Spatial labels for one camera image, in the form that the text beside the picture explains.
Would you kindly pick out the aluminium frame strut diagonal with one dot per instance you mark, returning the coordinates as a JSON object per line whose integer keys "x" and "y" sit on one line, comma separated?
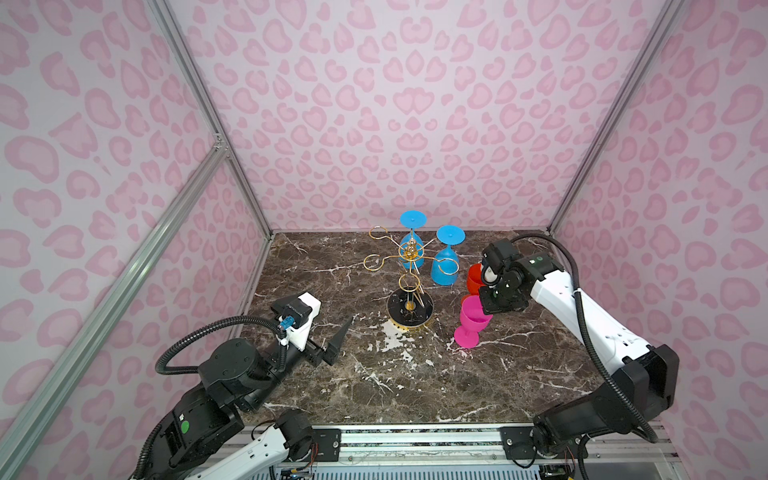
{"x": 39, "y": 413}

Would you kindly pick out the aluminium mounting rail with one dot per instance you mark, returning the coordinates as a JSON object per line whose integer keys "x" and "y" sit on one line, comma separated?
{"x": 472, "y": 451}

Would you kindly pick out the gold wire glass rack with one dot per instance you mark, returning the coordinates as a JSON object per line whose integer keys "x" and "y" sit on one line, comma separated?
{"x": 409, "y": 306}

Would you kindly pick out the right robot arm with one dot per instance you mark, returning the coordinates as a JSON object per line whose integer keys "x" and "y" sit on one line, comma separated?
{"x": 638, "y": 379}

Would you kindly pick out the blue wine glass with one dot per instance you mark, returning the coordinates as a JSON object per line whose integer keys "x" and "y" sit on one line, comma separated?
{"x": 445, "y": 266}
{"x": 411, "y": 247}

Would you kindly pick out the blue wine glass rear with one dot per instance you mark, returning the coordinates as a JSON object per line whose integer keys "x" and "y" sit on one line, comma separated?
{"x": 411, "y": 247}

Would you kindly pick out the blue wine glass front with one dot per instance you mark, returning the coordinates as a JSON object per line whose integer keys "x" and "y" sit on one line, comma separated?
{"x": 445, "y": 266}

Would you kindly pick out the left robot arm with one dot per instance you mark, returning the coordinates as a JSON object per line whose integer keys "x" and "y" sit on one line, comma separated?
{"x": 235, "y": 378}

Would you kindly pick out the magenta wine glass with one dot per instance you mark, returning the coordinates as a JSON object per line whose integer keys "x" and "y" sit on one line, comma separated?
{"x": 473, "y": 320}

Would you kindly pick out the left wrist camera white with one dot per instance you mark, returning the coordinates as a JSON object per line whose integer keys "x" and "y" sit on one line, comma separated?
{"x": 295, "y": 315}

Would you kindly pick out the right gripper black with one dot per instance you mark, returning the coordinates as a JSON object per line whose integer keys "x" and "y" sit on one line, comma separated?
{"x": 490, "y": 307}

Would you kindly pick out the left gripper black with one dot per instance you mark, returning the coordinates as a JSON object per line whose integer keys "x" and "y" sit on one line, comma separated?
{"x": 314, "y": 352}

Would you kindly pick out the red wine glass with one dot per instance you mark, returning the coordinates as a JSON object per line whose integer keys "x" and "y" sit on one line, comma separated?
{"x": 474, "y": 279}

